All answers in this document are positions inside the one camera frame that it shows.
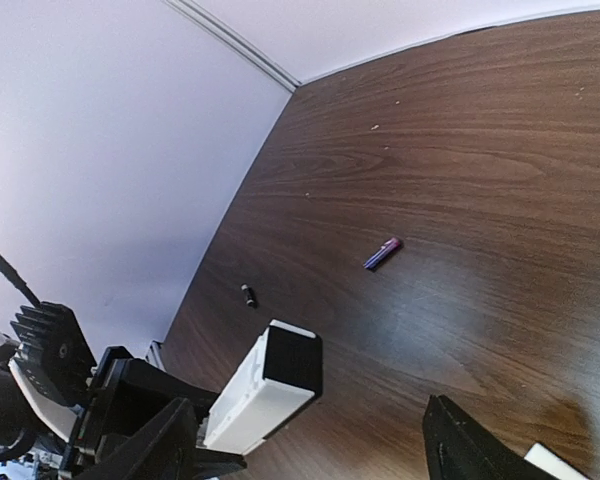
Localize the left aluminium frame post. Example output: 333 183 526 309
165 0 301 93

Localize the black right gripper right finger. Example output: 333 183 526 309
422 395 553 480

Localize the white battery cover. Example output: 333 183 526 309
524 443 589 480

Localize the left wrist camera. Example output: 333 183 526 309
0 302 96 446

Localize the left black cable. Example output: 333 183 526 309
0 233 41 321

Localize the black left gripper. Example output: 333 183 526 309
62 347 245 479

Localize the purple battery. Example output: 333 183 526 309
363 237 402 270

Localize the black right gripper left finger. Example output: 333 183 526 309
92 398 196 480

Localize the white remote control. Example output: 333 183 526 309
202 319 323 456

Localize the black silver battery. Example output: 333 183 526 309
241 284 258 308

